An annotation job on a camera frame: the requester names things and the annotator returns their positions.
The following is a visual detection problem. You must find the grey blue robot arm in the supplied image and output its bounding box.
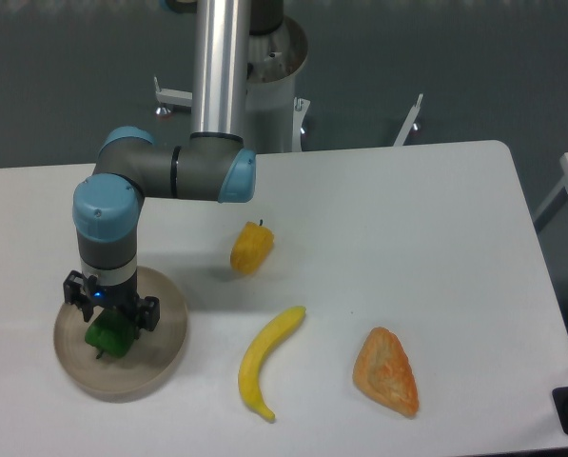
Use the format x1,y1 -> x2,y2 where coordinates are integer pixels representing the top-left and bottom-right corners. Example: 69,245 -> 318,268
64,1 -> 284,344

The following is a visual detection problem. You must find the green bell pepper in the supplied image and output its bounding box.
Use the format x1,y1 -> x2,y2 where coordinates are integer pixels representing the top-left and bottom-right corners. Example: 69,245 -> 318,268
85,309 -> 135,359

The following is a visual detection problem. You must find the yellow bell pepper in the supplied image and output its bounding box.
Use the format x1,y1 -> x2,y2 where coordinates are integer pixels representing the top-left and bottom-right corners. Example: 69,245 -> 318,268
229,221 -> 275,275

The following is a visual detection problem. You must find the orange triangular pastry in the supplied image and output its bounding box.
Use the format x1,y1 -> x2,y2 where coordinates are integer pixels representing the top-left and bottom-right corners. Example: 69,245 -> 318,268
352,327 -> 420,419

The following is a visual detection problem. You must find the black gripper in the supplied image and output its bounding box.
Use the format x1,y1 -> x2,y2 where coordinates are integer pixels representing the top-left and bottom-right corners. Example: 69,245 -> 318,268
63,270 -> 161,340

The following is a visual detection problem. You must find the yellow banana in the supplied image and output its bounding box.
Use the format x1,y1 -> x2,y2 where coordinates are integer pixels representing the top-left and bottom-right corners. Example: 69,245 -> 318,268
237,305 -> 307,424

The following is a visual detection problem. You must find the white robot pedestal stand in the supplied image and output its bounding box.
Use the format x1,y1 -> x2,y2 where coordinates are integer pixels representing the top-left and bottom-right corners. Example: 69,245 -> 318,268
150,13 -> 425,156

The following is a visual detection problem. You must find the beige round plate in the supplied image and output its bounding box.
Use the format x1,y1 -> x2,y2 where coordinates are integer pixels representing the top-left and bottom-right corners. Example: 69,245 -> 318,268
53,267 -> 188,403

